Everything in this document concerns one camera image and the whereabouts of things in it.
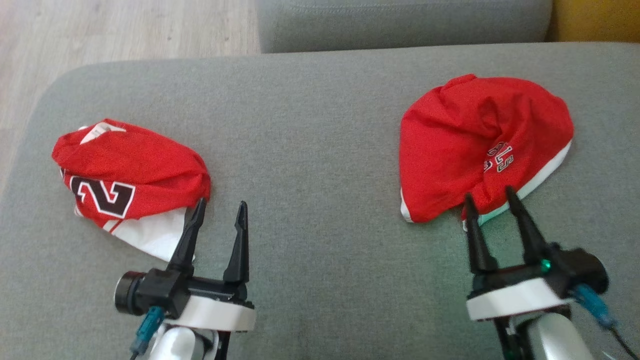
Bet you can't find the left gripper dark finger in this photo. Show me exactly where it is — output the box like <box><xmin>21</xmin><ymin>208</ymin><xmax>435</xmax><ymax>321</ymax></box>
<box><xmin>223</xmin><ymin>201</ymin><xmax>250</xmax><ymax>286</ymax></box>
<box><xmin>167</xmin><ymin>197</ymin><xmax>207</xmax><ymax>276</ymax></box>

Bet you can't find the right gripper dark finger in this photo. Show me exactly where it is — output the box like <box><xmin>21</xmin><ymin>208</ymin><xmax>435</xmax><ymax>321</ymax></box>
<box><xmin>463</xmin><ymin>193</ymin><xmax>499</xmax><ymax>275</ymax></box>
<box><xmin>505</xmin><ymin>185</ymin><xmax>551</xmax><ymax>267</ymax></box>

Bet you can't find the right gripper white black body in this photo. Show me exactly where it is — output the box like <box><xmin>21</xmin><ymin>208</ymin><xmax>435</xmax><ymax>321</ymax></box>
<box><xmin>466</xmin><ymin>262</ymin><xmax>576</xmax><ymax>322</ymax></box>

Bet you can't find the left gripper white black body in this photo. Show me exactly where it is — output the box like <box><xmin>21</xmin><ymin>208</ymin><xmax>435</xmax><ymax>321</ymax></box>
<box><xmin>172</xmin><ymin>276</ymin><xmax>257</xmax><ymax>332</ymax></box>

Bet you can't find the red basketball jersey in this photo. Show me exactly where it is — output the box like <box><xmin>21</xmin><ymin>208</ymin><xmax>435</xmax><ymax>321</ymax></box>
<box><xmin>51</xmin><ymin>118</ymin><xmax>212</xmax><ymax>263</ymax></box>
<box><xmin>399</xmin><ymin>74</ymin><xmax>575</xmax><ymax>232</ymax></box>

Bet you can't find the grey fabric sofa seat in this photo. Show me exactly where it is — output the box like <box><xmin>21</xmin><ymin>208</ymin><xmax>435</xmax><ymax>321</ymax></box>
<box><xmin>0</xmin><ymin>42</ymin><xmax>640</xmax><ymax>360</ymax></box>

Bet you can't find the yellow cushion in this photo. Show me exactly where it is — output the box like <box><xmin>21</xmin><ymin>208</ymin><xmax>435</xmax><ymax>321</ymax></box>
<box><xmin>547</xmin><ymin>0</ymin><xmax>640</xmax><ymax>43</ymax></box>

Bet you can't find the grey sofa back cushion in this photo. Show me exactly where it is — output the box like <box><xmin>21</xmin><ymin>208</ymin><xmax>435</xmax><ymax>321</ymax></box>
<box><xmin>256</xmin><ymin>0</ymin><xmax>553</xmax><ymax>54</ymax></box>

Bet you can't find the black cable with teal plug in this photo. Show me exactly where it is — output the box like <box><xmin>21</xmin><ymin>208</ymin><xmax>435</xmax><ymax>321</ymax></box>
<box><xmin>129</xmin><ymin>306</ymin><xmax>166</xmax><ymax>360</ymax></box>
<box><xmin>572</xmin><ymin>284</ymin><xmax>640</xmax><ymax>360</ymax></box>

